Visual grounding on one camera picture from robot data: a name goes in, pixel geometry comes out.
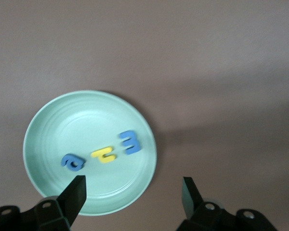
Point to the green plate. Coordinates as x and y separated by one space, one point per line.
86 115

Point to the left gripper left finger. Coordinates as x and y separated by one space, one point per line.
62 211

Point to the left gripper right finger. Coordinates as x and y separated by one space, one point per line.
197 214

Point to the brown table mat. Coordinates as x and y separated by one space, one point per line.
207 48

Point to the blue foam letter m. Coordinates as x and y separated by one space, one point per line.
136 144

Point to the blue foam letter a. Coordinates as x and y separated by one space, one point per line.
66 160

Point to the yellow foam lowercase h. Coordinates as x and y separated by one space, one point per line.
103 158

